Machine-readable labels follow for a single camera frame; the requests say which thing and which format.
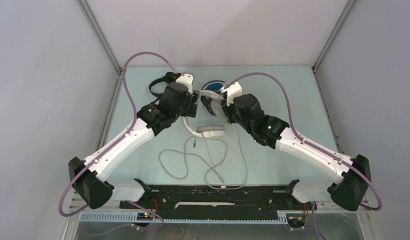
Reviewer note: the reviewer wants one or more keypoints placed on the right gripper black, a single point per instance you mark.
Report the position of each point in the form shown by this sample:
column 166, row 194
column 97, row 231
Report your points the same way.
column 227, row 110

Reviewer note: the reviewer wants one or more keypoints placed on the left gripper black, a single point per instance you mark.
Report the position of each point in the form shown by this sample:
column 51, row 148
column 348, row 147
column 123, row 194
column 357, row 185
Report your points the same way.
column 190, row 111

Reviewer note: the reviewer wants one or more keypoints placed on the white gaming headphones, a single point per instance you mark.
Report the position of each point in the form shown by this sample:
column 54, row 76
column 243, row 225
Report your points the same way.
column 205, row 132

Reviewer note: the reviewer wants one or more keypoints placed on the large black blue headphones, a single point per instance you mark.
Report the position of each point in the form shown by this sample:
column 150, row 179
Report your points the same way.
column 212, row 97

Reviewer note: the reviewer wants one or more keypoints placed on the small black headphones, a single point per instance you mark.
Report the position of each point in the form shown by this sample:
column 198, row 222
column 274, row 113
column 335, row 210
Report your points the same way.
column 157, row 86

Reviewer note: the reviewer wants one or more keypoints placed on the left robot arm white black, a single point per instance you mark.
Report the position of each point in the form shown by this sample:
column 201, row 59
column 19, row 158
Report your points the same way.
column 89, row 177

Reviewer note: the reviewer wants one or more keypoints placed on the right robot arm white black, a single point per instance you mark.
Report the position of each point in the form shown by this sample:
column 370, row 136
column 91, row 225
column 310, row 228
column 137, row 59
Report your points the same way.
column 348, row 177

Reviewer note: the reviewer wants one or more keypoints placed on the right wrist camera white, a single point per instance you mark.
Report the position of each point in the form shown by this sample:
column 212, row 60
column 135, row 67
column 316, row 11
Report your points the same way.
column 232, row 90

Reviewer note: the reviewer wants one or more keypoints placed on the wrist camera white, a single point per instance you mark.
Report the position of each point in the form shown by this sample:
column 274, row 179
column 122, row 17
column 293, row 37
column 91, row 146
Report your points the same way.
column 232, row 90
column 187, row 80

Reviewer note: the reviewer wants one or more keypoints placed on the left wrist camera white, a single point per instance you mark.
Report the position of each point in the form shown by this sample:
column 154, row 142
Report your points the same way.
column 187, row 80

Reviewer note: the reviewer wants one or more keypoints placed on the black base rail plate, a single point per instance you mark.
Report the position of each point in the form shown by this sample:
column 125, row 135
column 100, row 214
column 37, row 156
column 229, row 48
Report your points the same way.
column 200, row 202

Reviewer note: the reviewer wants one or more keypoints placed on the white slotted cable duct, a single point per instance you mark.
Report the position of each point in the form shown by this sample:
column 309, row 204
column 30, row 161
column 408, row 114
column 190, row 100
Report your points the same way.
column 146, row 218

